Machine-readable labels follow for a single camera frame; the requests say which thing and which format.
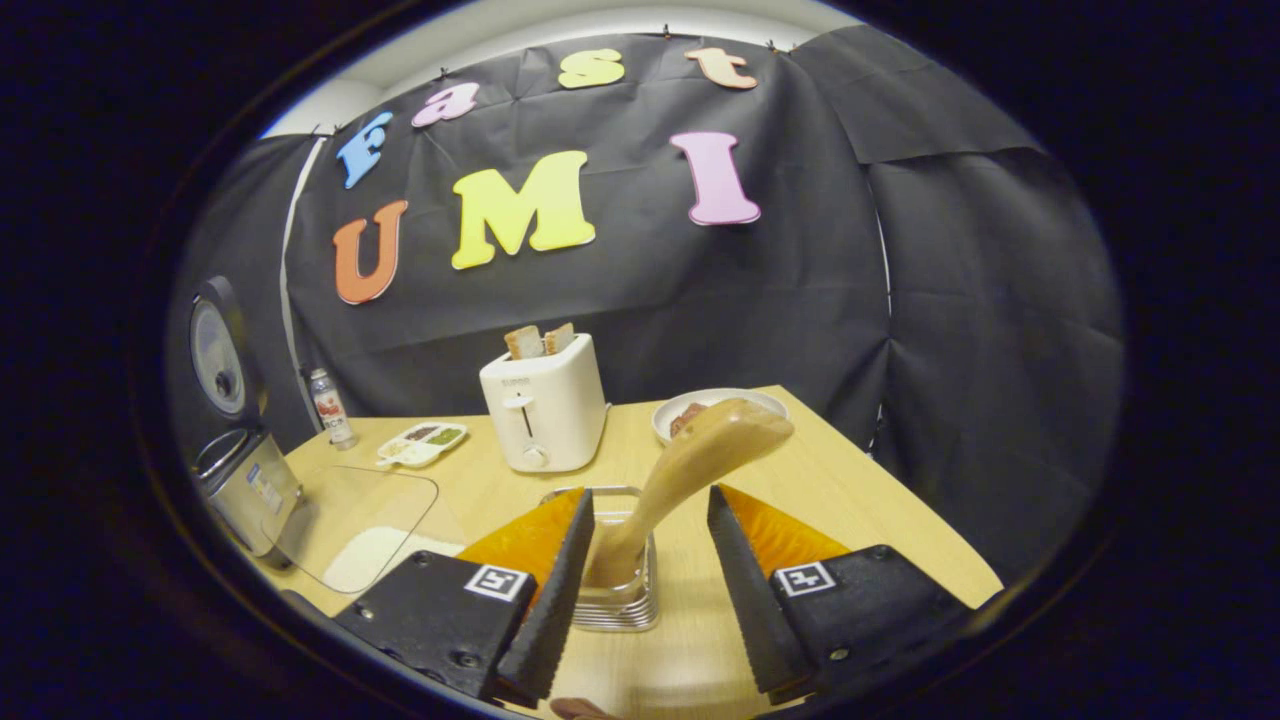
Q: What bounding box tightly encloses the clear container of rice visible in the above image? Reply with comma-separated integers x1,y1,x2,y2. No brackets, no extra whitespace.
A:
262,465,466,596

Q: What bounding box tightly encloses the black backdrop cloth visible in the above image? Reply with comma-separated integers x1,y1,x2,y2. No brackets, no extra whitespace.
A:
170,25,1126,581

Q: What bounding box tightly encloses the silver rice cooker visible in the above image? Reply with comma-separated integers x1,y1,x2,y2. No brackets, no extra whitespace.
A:
185,275,306,571

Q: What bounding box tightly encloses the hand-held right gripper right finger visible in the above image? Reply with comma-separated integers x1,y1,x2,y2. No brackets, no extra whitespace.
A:
707,485,976,706

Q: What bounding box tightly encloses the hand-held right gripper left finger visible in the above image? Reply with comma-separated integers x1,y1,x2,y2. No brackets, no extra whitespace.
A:
335,487,597,706

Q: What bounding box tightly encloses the metal wire chopstick holder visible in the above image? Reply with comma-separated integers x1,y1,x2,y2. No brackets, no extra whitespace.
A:
540,486,661,633

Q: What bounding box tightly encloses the white plate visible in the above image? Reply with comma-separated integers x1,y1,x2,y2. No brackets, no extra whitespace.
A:
652,388,789,446

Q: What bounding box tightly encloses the small bottle with red label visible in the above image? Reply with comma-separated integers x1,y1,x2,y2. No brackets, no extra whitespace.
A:
307,368,357,451

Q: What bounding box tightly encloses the white toaster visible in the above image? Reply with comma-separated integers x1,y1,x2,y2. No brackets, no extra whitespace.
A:
479,333,609,474

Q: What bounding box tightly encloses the wooden spoon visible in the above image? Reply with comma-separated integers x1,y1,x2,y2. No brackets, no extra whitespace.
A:
583,398,796,589

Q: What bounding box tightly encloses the white divided dish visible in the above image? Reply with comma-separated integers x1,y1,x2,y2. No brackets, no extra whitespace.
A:
377,422,468,469

